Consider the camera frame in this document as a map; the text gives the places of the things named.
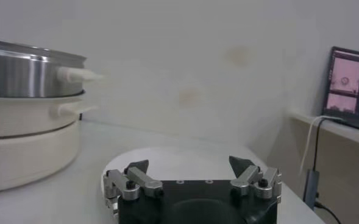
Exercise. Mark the white side desk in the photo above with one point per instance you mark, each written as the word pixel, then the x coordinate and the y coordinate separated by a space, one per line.
pixel 343 170

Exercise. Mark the white round plate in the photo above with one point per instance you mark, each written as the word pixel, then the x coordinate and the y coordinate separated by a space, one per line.
pixel 182 161

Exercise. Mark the cream electric cooker pot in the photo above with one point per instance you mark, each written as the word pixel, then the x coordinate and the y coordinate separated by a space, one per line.
pixel 23 152

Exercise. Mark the stainless steel steamer basket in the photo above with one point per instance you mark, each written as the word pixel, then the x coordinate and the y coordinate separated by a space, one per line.
pixel 20 76

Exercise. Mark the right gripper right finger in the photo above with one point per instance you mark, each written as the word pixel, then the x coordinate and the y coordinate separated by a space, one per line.
pixel 252 181

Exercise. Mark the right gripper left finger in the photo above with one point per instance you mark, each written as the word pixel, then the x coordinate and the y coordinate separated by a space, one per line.
pixel 142 182

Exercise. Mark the grey laptop with pink screen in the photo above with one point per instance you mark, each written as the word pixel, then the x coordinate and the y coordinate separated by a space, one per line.
pixel 346 85

